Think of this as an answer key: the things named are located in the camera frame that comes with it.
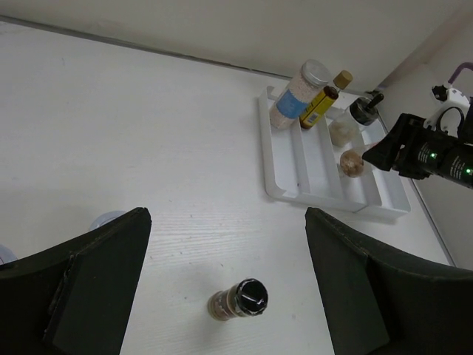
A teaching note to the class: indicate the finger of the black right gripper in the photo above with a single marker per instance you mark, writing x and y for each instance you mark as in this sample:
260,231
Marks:
384,154

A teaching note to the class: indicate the yellow-label dark sauce bottle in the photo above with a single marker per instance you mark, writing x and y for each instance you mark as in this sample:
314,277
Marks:
324,100

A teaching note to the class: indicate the black knob lid shaker jar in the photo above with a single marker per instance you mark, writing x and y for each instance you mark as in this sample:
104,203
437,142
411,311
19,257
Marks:
356,118

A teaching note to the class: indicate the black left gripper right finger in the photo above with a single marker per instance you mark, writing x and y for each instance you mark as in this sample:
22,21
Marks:
378,299

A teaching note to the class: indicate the tall blue-label silver-lid bottle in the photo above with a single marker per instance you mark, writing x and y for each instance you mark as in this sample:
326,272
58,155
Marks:
301,90

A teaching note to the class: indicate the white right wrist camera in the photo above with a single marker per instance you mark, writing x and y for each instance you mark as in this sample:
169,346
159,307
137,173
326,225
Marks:
451,106

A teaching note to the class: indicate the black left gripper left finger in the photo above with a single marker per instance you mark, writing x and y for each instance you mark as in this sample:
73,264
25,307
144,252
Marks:
76,297

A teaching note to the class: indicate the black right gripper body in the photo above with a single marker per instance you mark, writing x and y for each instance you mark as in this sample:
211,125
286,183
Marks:
425,152

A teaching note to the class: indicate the small black-cap pepper bottle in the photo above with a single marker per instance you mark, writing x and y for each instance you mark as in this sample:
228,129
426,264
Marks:
248,298

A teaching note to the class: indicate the white divided organizer tray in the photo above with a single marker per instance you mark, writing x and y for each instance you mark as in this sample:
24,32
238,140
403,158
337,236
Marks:
300,166

